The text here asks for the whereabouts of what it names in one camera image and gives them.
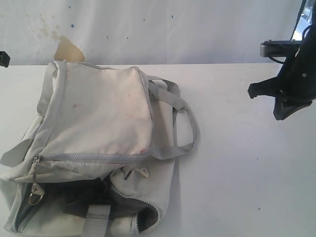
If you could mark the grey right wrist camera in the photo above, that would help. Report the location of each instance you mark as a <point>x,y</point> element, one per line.
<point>279,48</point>

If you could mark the white fabric backpack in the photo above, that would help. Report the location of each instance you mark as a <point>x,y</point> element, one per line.
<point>98,159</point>

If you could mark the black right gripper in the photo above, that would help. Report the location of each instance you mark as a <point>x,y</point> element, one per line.
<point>297,85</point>

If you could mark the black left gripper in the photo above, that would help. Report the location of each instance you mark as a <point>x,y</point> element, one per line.
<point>4,59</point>

